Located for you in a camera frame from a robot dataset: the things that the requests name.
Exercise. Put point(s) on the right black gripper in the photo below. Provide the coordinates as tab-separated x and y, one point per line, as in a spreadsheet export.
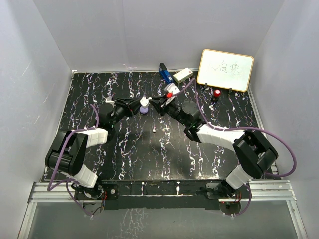
157	101

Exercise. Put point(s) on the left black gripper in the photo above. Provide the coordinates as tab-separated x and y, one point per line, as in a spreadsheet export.
131	106

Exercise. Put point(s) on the purple earbud charging case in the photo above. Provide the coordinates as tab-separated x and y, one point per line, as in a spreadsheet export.
143	110

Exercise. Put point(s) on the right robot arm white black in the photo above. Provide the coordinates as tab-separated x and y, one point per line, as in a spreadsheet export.
253	150

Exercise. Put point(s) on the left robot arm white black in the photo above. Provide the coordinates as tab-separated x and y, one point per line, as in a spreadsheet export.
67	152

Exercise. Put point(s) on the small cream cardboard box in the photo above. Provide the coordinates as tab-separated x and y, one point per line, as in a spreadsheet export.
183	75

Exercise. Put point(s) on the blue stapler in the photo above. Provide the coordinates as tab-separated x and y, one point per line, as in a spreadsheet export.
165	73

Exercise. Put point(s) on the red emergency stop button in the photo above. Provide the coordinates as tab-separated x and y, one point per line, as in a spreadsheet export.
216	95

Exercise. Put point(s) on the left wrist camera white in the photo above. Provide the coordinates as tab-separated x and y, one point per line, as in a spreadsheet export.
109	102

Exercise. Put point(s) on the whiteboard with yellow frame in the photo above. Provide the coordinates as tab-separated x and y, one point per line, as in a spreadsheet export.
225	70

